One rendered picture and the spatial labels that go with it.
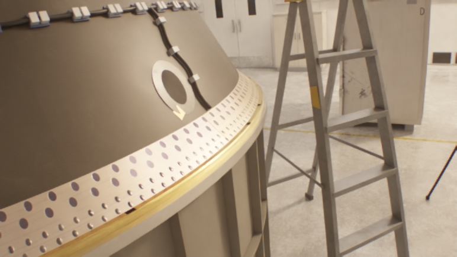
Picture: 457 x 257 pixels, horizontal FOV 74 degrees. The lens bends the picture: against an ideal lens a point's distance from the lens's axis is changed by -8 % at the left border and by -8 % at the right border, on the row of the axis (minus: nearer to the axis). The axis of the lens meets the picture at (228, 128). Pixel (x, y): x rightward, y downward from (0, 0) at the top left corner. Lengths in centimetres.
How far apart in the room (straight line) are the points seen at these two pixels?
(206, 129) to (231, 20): 794
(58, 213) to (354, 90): 367
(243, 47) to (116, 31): 790
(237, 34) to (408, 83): 549
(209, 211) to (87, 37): 44
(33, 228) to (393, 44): 367
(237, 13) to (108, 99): 799
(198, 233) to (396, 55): 338
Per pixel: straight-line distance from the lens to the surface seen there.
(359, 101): 399
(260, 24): 831
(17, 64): 61
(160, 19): 80
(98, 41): 67
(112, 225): 53
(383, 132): 186
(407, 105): 399
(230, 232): 86
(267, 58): 835
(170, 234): 67
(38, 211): 54
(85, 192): 55
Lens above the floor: 146
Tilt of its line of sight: 20 degrees down
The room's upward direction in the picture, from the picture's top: 6 degrees counter-clockwise
